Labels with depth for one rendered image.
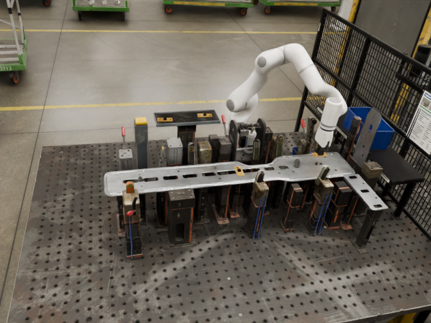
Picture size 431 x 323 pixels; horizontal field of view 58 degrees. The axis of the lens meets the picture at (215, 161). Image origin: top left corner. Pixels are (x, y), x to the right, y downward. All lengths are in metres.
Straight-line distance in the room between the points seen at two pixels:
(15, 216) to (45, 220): 1.17
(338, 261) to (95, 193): 1.43
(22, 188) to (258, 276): 2.36
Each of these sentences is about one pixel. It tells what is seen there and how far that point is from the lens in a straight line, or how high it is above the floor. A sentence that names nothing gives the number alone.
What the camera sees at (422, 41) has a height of 1.28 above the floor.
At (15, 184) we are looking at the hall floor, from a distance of 3.80.
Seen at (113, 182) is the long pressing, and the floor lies 1.00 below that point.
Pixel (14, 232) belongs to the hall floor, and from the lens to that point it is 3.35.
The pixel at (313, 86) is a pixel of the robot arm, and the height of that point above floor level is 1.45.
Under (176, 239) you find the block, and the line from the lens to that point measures 2.07.
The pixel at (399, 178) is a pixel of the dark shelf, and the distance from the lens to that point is 2.37.
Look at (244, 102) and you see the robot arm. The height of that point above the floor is 1.19.
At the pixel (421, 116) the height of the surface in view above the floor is 1.31.
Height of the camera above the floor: 2.26
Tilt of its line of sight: 35 degrees down
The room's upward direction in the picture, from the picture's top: 6 degrees clockwise
